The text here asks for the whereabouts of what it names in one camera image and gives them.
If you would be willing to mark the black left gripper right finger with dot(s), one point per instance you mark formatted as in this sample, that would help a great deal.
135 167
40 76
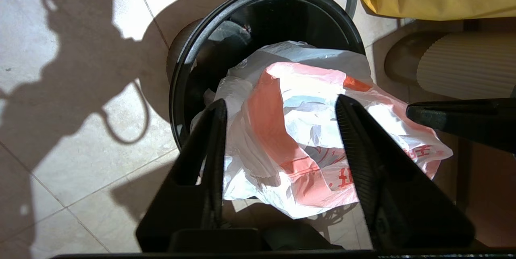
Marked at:
403 210

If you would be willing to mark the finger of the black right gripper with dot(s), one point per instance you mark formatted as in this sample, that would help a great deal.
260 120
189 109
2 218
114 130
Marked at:
475 120

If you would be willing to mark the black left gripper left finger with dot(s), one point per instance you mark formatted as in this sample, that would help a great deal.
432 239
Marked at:
189 198

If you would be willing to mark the red printed plastic bag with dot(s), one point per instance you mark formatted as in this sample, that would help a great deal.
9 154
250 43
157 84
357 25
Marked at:
298 130

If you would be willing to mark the black trash bin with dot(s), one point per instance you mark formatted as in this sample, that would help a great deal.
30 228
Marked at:
193 49

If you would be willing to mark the grey ribbed round object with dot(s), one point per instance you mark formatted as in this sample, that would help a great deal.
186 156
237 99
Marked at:
463 65

